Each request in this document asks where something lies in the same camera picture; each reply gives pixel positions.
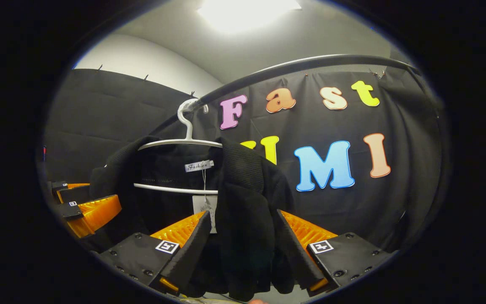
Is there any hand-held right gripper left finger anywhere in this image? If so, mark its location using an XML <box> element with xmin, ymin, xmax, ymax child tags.
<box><xmin>97</xmin><ymin>210</ymin><xmax>213</xmax><ymax>296</ymax></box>

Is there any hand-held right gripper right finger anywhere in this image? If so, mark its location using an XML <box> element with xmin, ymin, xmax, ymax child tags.
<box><xmin>276</xmin><ymin>209</ymin><xmax>395</xmax><ymax>297</ymax></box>

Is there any black knit jacket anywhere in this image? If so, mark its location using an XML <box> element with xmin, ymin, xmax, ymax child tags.
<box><xmin>89</xmin><ymin>135</ymin><xmax>296</xmax><ymax>301</ymax></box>

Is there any white clothes hanger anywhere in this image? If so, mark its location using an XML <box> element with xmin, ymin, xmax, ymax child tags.
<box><xmin>133</xmin><ymin>99</ymin><xmax>223</xmax><ymax>195</ymax></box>

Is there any black metal clothes rack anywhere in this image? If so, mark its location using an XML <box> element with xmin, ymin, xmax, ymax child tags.
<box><xmin>148</xmin><ymin>54</ymin><xmax>448</xmax><ymax>199</ymax></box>

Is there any black backdrop cloth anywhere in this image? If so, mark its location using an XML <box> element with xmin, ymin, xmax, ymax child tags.
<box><xmin>43</xmin><ymin>68</ymin><xmax>444</xmax><ymax>254</ymax></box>

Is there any large ceiling light panel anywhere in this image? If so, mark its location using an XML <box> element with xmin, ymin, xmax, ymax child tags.
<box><xmin>197</xmin><ymin>0</ymin><xmax>302</xmax><ymax>32</ymax></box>

